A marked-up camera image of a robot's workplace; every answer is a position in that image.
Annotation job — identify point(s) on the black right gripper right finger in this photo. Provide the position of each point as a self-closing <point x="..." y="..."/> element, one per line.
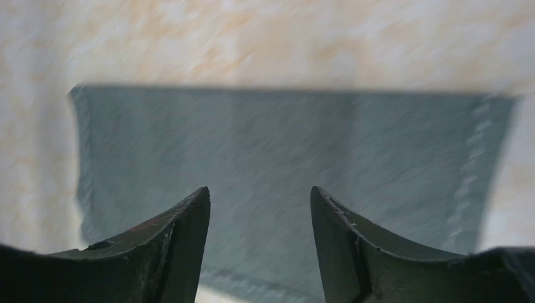
<point x="360" y="261"/>

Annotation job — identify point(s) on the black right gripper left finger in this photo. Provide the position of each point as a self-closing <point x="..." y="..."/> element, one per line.
<point x="158" y="260"/>

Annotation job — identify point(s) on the grey cloth napkin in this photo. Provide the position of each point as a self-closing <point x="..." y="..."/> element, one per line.
<point x="420" y="165"/>

